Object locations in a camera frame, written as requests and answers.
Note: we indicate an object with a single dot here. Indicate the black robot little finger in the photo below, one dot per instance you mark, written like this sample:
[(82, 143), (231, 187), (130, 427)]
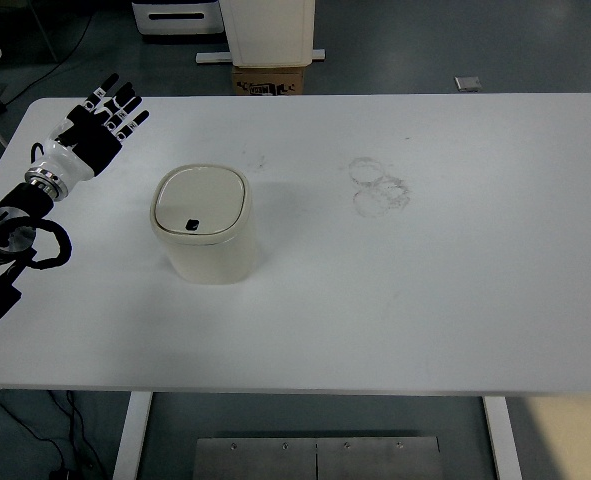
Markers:
[(130, 126)]

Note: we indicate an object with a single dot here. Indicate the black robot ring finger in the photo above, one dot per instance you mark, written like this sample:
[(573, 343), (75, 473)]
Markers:
[(120, 115)]

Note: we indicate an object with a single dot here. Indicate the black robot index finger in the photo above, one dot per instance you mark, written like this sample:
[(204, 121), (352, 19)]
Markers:
[(94, 99)]

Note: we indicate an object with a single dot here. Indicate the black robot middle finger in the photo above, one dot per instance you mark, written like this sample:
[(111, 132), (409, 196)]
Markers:
[(111, 106)]

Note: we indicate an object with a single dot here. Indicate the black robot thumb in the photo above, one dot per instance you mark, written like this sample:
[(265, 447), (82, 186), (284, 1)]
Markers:
[(64, 133)]

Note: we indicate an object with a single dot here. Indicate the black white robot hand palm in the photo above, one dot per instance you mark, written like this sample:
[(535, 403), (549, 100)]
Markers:
[(57, 169)]

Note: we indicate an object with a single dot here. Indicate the cream plastic trash can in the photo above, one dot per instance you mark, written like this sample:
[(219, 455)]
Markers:
[(203, 216)]

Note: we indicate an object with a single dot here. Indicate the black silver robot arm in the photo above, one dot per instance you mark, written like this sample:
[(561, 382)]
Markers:
[(28, 239)]

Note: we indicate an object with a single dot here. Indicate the white floor bar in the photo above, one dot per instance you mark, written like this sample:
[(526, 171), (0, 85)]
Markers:
[(318, 55)]

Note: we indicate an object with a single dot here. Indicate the cardboard box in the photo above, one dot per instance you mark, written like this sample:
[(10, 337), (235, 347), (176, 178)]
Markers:
[(268, 81)]

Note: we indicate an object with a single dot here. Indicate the white black appliance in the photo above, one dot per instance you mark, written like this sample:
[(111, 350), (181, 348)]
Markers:
[(174, 20)]

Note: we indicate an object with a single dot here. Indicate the white bin on box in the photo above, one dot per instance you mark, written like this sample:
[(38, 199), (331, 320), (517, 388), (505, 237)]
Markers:
[(269, 33)]

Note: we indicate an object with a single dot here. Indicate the left white table leg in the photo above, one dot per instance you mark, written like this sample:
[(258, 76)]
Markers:
[(133, 436)]

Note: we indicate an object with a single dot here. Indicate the white table leg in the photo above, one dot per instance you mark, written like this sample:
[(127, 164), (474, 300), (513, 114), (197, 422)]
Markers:
[(133, 436), (501, 437)]

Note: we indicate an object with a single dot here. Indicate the small grey floor plate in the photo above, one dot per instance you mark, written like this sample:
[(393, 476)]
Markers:
[(468, 83)]

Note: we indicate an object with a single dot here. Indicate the metal floor plate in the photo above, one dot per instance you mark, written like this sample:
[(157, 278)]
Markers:
[(319, 458)]

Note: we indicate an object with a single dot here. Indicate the right white table leg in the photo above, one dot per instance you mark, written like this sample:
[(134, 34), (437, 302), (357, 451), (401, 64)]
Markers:
[(501, 437)]

